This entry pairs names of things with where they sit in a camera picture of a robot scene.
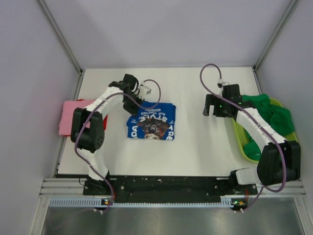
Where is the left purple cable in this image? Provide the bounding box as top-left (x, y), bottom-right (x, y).
top-left (74, 78), bottom-right (161, 213)

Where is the grey cable duct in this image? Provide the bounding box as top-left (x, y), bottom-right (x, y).
top-left (49, 197), bottom-right (239, 208)

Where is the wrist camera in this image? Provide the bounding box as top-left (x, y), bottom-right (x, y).
top-left (137, 81), bottom-right (151, 99)
top-left (217, 79), bottom-right (230, 96)

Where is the pink folded t-shirt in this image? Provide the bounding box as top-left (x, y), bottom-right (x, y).
top-left (59, 99), bottom-right (94, 137)

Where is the green t-shirt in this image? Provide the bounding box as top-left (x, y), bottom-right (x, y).
top-left (243, 94), bottom-right (294, 161)

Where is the purple cable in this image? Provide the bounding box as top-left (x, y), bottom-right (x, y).
top-left (200, 63), bottom-right (287, 213)
top-left (74, 78), bottom-right (161, 213)

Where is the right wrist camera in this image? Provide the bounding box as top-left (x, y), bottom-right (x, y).
top-left (217, 79), bottom-right (230, 96)

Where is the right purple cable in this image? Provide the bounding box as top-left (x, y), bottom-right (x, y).
top-left (200, 63), bottom-right (287, 213)

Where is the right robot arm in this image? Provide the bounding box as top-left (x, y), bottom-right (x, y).
top-left (203, 84), bottom-right (301, 194)

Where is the lime green plastic tray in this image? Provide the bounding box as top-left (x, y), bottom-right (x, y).
top-left (233, 98), bottom-right (298, 163)

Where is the aluminium frame rail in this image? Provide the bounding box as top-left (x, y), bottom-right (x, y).
top-left (35, 0), bottom-right (83, 74)

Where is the red folded t-shirt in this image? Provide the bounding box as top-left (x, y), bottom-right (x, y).
top-left (61, 98), bottom-right (109, 138)

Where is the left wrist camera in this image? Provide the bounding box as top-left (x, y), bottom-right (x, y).
top-left (137, 81), bottom-right (151, 99)

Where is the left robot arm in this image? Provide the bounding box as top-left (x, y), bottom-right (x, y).
top-left (70, 74), bottom-right (151, 194)

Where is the blue t-shirt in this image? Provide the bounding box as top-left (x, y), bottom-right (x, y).
top-left (126, 101), bottom-right (176, 141)

